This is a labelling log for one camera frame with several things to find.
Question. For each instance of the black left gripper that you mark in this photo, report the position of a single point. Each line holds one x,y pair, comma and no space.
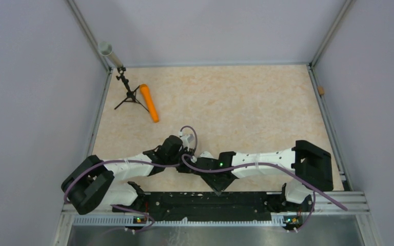
190,151

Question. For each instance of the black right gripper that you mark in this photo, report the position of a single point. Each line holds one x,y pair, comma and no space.
219,187

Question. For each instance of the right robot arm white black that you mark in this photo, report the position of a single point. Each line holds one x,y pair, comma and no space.
308,165

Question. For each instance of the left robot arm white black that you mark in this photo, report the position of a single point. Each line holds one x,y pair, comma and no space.
106,182

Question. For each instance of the black mini tripod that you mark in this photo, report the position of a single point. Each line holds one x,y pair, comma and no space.
130,94

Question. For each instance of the grey tube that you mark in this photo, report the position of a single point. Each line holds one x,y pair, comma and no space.
105,49

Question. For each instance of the small cork piece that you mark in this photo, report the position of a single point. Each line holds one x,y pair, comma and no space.
320,90

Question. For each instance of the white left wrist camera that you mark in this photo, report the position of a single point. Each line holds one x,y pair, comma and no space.
187,140

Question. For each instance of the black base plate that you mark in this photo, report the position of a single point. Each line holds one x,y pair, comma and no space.
208,206

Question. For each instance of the white cable duct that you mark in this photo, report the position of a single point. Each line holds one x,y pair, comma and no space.
130,221

